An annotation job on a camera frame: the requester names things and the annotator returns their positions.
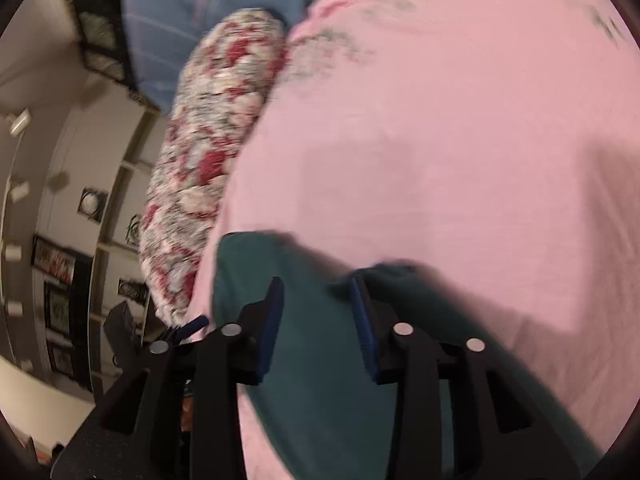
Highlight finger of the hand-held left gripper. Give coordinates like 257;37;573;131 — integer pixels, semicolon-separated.
165;315;210;345

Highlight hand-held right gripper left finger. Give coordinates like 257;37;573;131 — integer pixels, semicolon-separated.
50;276;286;480

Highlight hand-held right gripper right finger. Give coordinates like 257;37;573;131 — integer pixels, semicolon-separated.
348;275;581;480

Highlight dark green pants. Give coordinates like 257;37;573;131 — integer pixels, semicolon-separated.
212;232;606;480

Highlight red floral pillow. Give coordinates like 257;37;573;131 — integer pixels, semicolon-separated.
140;7;289;322

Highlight pink floral bedsheet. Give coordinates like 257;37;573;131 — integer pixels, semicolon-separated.
190;0;640;480

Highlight blue plaid pillow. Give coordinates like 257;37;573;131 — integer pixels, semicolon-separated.
119;0;312;111

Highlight white wall shelf unit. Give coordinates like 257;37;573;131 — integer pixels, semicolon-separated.
87;105;168;396

